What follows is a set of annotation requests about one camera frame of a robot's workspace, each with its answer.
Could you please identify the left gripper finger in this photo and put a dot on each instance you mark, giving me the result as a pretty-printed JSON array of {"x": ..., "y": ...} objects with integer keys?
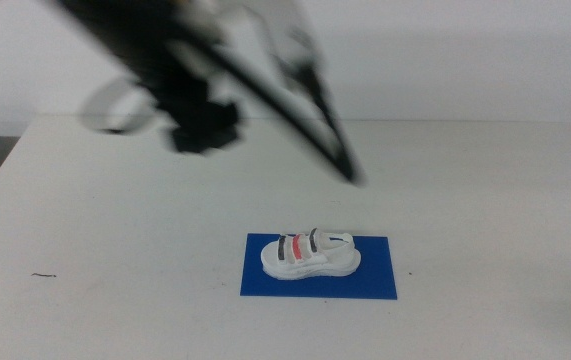
[
  {"x": 290, "y": 117},
  {"x": 317, "y": 95}
]

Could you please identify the blue rectangular mat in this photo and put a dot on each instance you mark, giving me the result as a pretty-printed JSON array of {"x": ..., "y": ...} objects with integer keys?
[{"x": 377, "y": 285}]

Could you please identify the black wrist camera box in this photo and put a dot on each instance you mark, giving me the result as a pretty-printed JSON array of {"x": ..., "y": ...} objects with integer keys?
[{"x": 205, "y": 125}]

